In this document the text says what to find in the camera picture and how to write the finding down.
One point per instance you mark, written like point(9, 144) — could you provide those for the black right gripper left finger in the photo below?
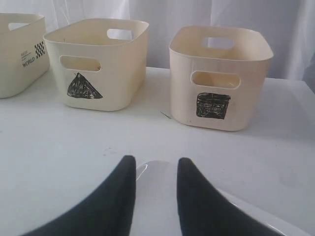
point(107, 211)

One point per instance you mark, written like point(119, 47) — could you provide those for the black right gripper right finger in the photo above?
point(204, 211)

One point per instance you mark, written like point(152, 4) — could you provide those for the white square plate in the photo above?
point(156, 211)

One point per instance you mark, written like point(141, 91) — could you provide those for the cream bin with square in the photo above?
point(217, 74)

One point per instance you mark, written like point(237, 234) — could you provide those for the cream bin with triangle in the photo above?
point(99, 64)

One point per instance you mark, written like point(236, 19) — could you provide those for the cream bin with circle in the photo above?
point(23, 54)

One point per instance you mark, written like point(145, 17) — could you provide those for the white backdrop curtain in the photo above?
point(288, 25)

